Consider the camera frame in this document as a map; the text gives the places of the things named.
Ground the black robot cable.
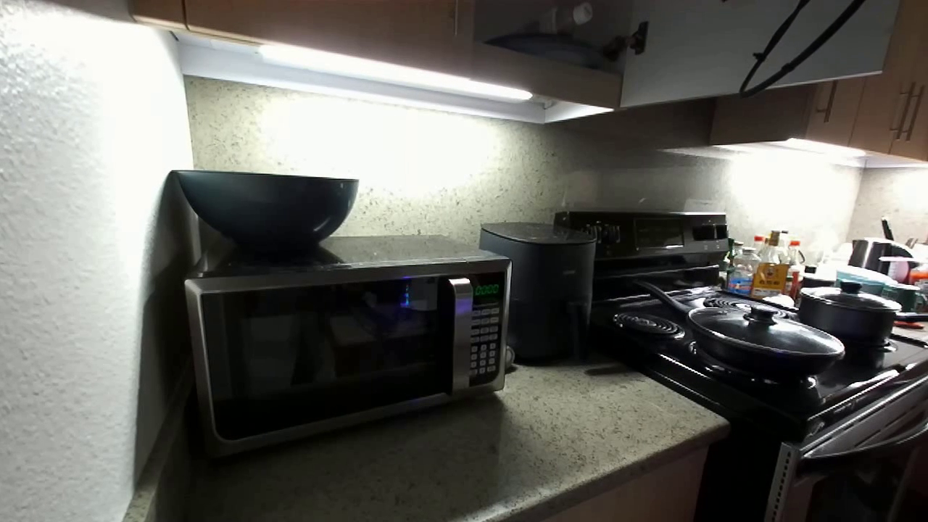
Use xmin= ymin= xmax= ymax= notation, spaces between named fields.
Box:
xmin=735 ymin=0 xmax=870 ymax=99

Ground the wooden cupboard with handles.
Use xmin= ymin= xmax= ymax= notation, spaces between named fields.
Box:
xmin=706 ymin=0 xmax=928 ymax=167

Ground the black pot with lid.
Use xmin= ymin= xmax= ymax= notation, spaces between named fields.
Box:
xmin=793 ymin=277 xmax=905 ymax=368

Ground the teal container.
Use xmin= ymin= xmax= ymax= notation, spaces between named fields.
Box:
xmin=832 ymin=265 xmax=921 ymax=313

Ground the dim under-cabinet light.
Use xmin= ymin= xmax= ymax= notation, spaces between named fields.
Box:
xmin=663 ymin=138 xmax=928 ymax=174

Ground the black kitchen stove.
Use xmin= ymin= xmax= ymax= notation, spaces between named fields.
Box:
xmin=551 ymin=210 xmax=928 ymax=522

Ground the glass pan lid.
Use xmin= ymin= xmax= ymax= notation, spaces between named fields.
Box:
xmin=693 ymin=300 xmax=846 ymax=360

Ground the dark blue bowl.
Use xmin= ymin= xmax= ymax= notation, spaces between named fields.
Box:
xmin=167 ymin=168 xmax=361 ymax=258

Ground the white-lined open cupboard door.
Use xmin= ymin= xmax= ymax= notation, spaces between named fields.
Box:
xmin=618 ymin=0 xmax=905 ymax=110

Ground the black air fryer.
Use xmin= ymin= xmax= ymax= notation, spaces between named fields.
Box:
xmin=477 ymin=220 xmax=600 ymax=368

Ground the under-cabinet light strip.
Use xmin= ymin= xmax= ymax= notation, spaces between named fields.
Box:
xmin=170 ymin=27 xmax=614 ymax=129

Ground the stainless steel microwave oven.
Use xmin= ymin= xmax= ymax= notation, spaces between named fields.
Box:
xmin=180 ymin=232 xmax=516 ymax=462

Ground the wooden wall cupboard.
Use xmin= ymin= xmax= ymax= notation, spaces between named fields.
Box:
xmin=126 ymin=0 xmax=627 ymax=110

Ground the wooden base cabinet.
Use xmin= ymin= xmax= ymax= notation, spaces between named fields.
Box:
xmin=545 ymin=441 xmax=718 ymax=522

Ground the red-capped sauce bottle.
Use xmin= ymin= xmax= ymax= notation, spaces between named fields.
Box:
xmin=786 ymin=235 xmax=808 ymax=296

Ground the yellow oil bottle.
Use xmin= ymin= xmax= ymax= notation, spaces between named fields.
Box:
xmin=751 ymin=229 xmax=793 ymax=300

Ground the clear bottle with blue label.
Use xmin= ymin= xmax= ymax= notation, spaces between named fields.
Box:
xmin=722 ymin=241 xmax=757 ymax=300

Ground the black frying pan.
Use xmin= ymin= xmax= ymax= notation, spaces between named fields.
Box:
xmin=631 ymin=280 xmax=848 ymax=384

